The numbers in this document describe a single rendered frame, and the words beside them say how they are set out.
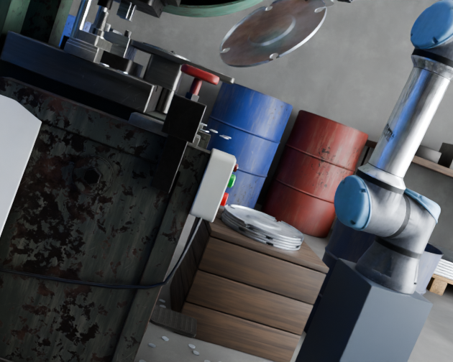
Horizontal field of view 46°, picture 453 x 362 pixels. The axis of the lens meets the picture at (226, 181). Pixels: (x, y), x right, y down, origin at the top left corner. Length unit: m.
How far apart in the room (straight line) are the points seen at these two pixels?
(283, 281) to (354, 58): 3.28
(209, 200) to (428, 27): 0.60
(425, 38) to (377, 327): 0.66
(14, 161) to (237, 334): 0.96
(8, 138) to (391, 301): 0.91
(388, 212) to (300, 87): 3.47
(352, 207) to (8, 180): 0.72
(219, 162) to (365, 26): 3.87
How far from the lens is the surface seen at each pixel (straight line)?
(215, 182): 1.04
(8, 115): 1.10
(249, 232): 1.71
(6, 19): 1.19
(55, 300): 1.16
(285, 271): 1.71
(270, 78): 4.63
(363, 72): 4.79
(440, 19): 1.25
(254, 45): 1.38
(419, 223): 1.34
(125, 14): 1.31
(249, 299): 1.72
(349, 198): 1.25
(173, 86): 1.26
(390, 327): 1.37
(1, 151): 1.09
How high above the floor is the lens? 0.72
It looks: 8 degrees down
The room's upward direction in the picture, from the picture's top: 21 degrees clockwise
